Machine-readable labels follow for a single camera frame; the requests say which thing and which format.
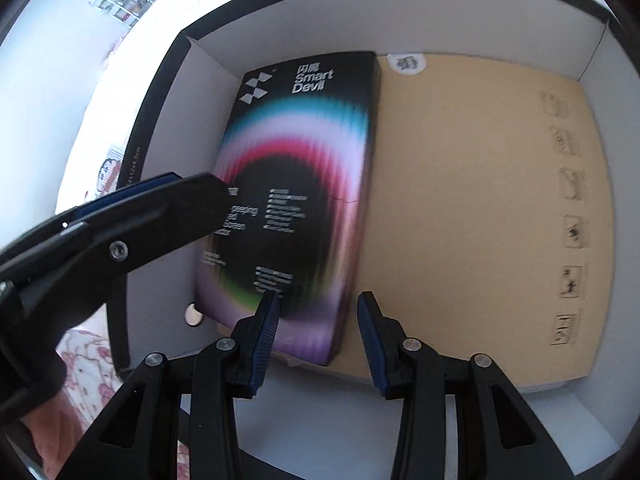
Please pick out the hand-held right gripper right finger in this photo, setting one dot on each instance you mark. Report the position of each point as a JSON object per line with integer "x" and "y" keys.
{"x": 372, "y": 340}

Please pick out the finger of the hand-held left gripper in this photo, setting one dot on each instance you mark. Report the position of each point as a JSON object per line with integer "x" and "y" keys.
{"x": 125, "y": 195}
{"x": 150, "y": 230}

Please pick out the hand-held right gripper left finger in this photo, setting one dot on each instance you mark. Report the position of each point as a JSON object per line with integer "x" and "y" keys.
{"x": 267, "y": 330}

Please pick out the black rainbow printed box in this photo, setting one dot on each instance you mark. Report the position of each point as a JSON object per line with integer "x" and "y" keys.
{"x": 300, "y": 185}

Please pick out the black shoe box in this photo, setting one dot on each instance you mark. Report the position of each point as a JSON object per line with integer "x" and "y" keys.
{"x": 300, "y": 25}

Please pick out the person's left hand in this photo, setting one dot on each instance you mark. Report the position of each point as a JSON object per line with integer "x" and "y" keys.
{"x": 55, "y": 425}

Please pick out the brown cardboard sheet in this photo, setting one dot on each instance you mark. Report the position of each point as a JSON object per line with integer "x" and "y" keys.
{"x": 475, "y": 210}

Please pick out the round white sticker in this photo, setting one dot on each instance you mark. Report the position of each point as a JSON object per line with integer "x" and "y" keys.
{"x": 406, "y": 63}

